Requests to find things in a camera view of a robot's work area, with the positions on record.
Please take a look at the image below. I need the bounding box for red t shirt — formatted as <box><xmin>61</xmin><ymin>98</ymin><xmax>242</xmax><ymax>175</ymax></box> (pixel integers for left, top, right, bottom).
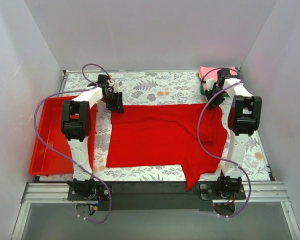
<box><xmin>106</xmin><ymin>103</ymin><xmax>228</xmax><ymax>191</ymax></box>

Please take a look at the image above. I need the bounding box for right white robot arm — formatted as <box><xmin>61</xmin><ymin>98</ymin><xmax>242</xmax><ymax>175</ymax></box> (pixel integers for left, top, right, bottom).
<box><xmin>200</xmin><ymin>67</ymin><xmax>262</xmax><ymax>201</ymax></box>

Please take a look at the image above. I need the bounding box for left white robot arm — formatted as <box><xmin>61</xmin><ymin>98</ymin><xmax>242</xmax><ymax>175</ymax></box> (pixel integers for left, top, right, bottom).
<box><xmin>60</xmin><ymin>73</ymin><xmax>124</xmax><ymax>200</ymax></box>

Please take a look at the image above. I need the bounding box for floral patterned table mat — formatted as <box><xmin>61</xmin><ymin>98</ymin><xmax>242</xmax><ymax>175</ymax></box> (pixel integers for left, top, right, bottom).
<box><xmin>57</xmin><ymin>71</ymin><xmax>272</xmax><ymax>182</ymax></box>

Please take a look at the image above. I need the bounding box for green folded t shirt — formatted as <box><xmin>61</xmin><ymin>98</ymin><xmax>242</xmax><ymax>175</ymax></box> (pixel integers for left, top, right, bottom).
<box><xmin>199</xmin><ymin>68</ymin><xmax>242</xmax><ymax>96</ymax></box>

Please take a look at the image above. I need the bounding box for pink folded t shirt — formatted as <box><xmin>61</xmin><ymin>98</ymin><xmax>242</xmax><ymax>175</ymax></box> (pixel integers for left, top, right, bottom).
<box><xmin>198</xmin><ymin>65</ymin><xmax>241</xmax><ymax>82</ymax></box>

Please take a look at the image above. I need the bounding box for red plastic tray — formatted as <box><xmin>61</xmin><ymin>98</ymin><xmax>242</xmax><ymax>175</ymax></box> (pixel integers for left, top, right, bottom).
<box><xmin>29</xmin><ymin>96</ymin><xmax>98</xmax><ymax>176</ymax></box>

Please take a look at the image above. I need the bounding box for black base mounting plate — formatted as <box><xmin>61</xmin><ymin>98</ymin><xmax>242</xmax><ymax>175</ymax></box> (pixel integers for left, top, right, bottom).
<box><xmin>67</xmin><ymin>181</ymin><xmax>246</xmax><ymax>212</ymax></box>

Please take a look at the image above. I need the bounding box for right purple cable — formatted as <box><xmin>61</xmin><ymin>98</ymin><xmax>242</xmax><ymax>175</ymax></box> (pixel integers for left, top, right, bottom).
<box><xmin>197</xmin><ymin>67</ymin><xmax>253</xmax><ymax>219</ymax></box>

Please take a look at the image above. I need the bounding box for purple cable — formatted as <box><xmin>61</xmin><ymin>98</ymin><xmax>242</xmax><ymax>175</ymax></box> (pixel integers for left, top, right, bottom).
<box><xmin>33</xmin><ymin>63</ymin><xmax>115</xmax><ymax>224</ymax></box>
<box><xmin>197</xmin><ymin>67</ymin><xmax>253</xmax><ymax>219</ymax></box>

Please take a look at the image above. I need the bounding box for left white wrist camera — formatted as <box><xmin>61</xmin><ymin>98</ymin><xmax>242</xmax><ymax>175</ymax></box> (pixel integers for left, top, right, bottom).
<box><xmin>113</xmin><ymin>81</ymin><xmax>123</xmax><ymax>93</ymax></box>

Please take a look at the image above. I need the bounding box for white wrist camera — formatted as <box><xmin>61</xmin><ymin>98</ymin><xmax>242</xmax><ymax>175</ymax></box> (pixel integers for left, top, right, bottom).
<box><xmin>113</xmin><ymin>81</ymin><xmax>123</xmax><ymax>93</ymax></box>
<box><xmin>202</xmin><ymin>77</ymin><xmax>216</xmax><ymax>91</ymax></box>

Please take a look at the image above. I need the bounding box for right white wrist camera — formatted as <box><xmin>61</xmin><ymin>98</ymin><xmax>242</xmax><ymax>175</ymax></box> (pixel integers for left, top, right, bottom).
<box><xmin>202</xmin><ymin>77</ymin><xmax>216</xmax><ymax>91</ymax></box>

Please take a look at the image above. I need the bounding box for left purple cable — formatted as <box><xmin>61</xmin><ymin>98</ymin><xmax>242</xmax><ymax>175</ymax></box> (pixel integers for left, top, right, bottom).
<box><xmin>33</xmin><ymin>63</ymin><xmax>115</xmax><ymax>224</ymax></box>

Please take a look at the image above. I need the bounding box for aluminium frame rail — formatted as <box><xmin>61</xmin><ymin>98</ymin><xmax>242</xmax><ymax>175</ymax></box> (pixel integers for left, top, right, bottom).
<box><xmin>11</xmin><ymin>181</ymin><xmax>300</xmax><ymax>240</ymax></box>

